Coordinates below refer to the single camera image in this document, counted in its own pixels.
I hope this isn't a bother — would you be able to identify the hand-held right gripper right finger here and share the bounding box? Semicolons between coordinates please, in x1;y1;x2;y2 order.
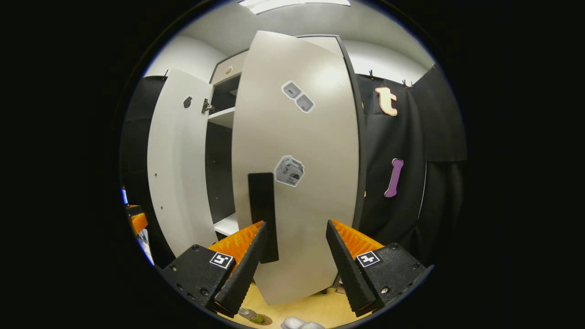
325;218;434;317

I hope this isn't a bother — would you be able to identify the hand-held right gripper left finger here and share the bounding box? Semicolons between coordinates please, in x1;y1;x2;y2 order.
161;221;268;317

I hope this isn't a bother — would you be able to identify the green label plastic bottle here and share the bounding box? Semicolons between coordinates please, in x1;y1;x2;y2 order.
238;307;266;324

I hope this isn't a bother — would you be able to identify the grey cabinet door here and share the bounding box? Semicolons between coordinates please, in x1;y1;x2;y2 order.
147;69;218;259
232;31;362;306

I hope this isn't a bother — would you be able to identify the grey cabinet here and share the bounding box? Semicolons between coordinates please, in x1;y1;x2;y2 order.
208;34;368;293

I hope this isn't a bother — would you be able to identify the grey cabinet shelf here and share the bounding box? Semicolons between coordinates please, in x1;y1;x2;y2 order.
214;212;240;237
208;107;236;128

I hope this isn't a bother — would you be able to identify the grey cabinet drawer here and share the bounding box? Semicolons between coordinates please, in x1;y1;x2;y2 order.
210;50;250;85

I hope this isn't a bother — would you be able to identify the white blue object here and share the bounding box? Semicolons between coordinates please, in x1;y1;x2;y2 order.
121;185;154;266

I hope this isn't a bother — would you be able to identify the black backdrop cloth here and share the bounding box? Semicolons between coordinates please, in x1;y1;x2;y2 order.
120;64;468;266

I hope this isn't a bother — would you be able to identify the black right door handle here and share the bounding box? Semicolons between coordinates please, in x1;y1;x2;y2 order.
248;172;279;264

